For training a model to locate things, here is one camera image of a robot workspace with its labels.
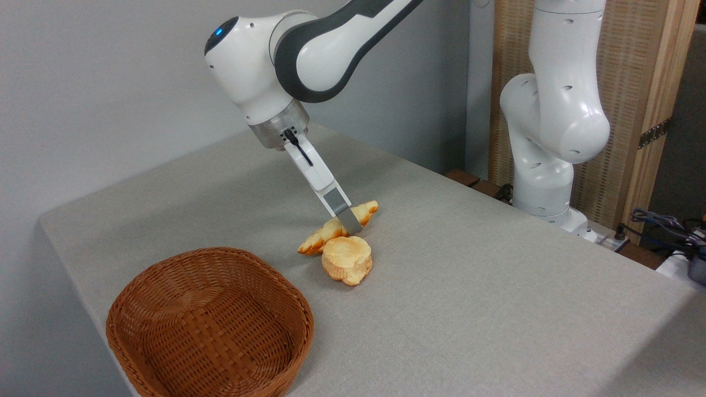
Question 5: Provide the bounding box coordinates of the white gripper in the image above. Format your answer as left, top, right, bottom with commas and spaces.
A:
282, 133, 363, 235

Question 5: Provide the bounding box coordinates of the long braided bread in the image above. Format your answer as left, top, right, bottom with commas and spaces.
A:
297, 200, 379, 257

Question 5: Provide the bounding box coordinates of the robot base connector block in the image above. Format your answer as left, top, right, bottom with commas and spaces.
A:
597, 223, 630, 254

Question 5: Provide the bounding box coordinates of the round bread bun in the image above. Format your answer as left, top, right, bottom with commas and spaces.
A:
321, 235, 373, 287

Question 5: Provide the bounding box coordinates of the brown wicker basket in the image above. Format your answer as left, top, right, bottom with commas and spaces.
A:
105, 246, 315, 397

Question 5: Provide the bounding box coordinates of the metal screen hinge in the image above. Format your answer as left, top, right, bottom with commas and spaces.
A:
638, 117, 673, 151

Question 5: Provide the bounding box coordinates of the wooden rattan screen panel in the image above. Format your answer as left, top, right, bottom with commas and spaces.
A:
490, 0, 702, 246

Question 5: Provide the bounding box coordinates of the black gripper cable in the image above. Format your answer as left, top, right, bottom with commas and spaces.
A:
280, 128, 315, 167

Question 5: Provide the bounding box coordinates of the bundle of dark cables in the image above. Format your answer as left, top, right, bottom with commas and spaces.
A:
630, 207, 706, 260

